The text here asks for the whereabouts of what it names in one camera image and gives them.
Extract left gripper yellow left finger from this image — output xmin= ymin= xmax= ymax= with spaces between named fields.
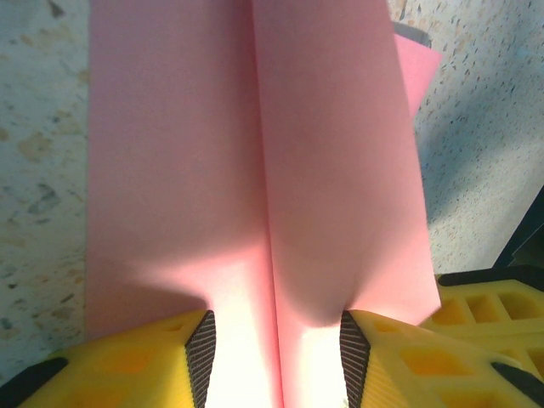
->
xmin=14 ymin=309 xmax=218 ymax=408

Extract pink cloth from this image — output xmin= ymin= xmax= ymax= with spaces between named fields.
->
xmin=84 ymin=0 xmax=444 ymax=408

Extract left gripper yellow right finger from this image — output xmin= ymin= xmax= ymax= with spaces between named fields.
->
xmin=338 ymin=309 xmax=544 ymax=408

